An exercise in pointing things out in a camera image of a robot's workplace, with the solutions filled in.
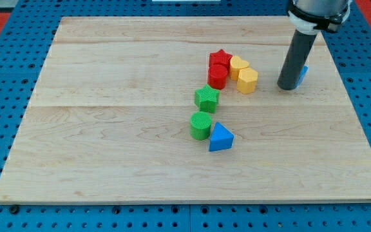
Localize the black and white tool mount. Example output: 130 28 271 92
287 0 352 35

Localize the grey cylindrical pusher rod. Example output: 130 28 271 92
277 30 317 90

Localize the blue cube block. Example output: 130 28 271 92
295 65 309 88

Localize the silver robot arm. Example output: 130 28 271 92
277 0 351 90

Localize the yellow hexagon block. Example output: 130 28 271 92
236 68 258 94

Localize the yellow heart block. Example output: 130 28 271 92
229 55 250 81

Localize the red star block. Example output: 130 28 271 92
209 49 233 69

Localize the red cylinder block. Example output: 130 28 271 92
207 64 228 90

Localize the green star block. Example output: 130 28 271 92
195 84 220 113

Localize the blue triangle block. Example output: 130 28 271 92
209 122 234 151

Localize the green cylinder block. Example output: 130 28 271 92
190 111 212 140

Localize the light wooden board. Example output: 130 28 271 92
0 16 371 205

